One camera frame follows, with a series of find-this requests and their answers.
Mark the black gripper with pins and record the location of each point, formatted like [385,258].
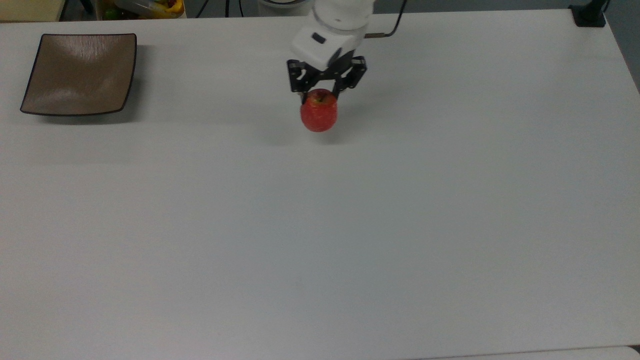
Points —
[336,70]

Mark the red apple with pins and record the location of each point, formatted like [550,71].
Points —
[319,111]

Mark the Franka Panda robot arm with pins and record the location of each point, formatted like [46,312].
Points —
[332,30]

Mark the brown square ceramic plate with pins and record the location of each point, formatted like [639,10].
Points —
[80,74]

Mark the container with yellow items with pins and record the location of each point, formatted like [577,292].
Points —
[145,7]

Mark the black stand base clamp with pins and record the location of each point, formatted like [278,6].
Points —
[589,14]

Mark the beige board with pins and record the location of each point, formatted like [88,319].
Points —
[30,9]

